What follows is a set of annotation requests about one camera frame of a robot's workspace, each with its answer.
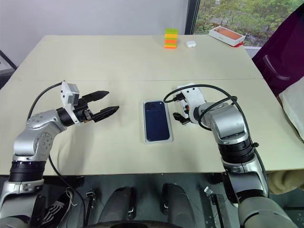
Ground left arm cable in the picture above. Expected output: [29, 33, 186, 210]
[27, 81, 86, 226]

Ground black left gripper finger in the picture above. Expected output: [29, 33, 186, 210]
[93, 105, 119, 123]
[81, 90, 110, 103]

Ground dark window frame post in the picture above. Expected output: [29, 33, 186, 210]
[184, 0, 201, 36]

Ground cream fabric cushion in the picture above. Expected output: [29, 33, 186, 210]
[278, 83, 304, 143]

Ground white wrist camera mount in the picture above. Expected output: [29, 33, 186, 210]
[60, 81, 80, 124]
[177, 83, 207, 124]

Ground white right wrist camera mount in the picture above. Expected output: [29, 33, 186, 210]
[177, 83, 207, 124]

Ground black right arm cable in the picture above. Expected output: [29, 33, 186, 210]
[163, 85, 270, 198]

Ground black shoe white stripes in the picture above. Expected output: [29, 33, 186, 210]
[44, 189, 75, 224]

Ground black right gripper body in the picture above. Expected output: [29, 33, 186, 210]
[181, 104, 191, 125]

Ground grey furniture piece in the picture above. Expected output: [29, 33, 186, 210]
[0, 49, 18, 72]

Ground black metal frame bar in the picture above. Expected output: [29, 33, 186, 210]
[84, 189, 96, 226]
[203, 186, 231, 228]

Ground green orange sticky note stack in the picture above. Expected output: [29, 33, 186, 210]
[163, 28, 179, 50]

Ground khaki trouser leg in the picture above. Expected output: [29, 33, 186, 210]
[266, 170, 299, 195]

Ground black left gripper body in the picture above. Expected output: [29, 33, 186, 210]
[72, 98, 96, 124]

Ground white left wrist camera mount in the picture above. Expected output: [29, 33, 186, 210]
[60, 81, 80, 124]

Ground dark rounded shape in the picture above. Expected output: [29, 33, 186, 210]
[161, 183, 198, 225]

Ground white and orange box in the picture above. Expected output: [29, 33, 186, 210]
[208, 26, 245, 46]

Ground dark office chair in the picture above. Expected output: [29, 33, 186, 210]
[251, 4, 304, 98]

